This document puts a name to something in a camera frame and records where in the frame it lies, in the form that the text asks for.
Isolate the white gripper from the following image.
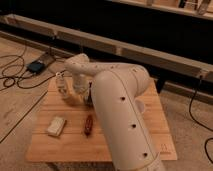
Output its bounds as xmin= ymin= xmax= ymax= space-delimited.
xmin=65 ymin=74 xmax=88 ymax=106

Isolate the dark ceramic bowl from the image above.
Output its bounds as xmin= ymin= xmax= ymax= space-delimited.
xmin=85 ymin=82 xmax=93 ymax=106

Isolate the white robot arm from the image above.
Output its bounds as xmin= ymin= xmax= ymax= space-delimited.
xmin=65 ymin=53 xmax=166 ymax=171

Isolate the clear glass jar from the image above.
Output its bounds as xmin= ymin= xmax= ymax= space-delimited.
xmin=56 ymin=72 xmax=69 ymax=99

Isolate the white sponge block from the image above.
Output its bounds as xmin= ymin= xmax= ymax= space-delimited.
xmin=46 ymin=116 xmax=66 ymax=137

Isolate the wooden table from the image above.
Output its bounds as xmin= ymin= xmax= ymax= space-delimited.
xmin=26 ymin=79 xmax=177 ymax=163

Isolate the blue black power box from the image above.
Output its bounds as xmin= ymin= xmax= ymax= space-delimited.
xmin=27 ymin=61 xmax=45 ymax=74

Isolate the translucent plastic cup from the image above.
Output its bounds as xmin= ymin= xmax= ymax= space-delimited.
xmin=136 ymin=100 xmax=146 ymax=114

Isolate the long wooden beam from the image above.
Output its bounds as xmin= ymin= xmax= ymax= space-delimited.
xmin=0 ymin=14 xmax=213 ymax=83

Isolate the black floor cable right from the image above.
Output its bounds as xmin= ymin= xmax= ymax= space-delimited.
xmin=188 ymin=75 xmax=213 ymax=165

